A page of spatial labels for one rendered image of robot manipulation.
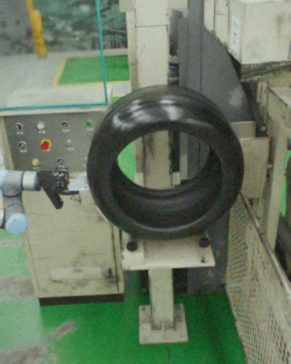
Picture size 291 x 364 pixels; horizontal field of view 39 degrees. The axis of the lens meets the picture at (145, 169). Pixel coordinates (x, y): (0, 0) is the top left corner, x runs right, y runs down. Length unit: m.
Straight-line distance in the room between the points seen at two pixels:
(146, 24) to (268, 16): 0.68
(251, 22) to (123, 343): 1.88
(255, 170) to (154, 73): 0.60
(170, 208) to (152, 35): 0.72
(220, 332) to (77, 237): 0.96
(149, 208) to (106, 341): 0.97
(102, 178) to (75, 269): 1.15
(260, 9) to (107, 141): 0.64
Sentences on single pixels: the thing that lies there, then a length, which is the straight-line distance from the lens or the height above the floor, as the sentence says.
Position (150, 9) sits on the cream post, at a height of 1.72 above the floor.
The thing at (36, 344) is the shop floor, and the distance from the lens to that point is 2.55.
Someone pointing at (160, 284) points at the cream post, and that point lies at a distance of 2.23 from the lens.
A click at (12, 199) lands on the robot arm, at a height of 1.10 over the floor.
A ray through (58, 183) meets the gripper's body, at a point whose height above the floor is 1.15.
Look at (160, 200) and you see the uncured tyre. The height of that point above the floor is 0.94.
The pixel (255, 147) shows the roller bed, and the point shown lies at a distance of 1.78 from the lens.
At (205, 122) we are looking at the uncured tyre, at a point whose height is 1.40.
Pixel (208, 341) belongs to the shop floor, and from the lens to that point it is 2.46.
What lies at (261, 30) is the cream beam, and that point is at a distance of 1.06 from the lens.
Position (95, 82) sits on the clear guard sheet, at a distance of 1.97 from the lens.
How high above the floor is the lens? 1.88
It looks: 27 degrees down
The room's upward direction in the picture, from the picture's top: 3 degrees counter-clockwise
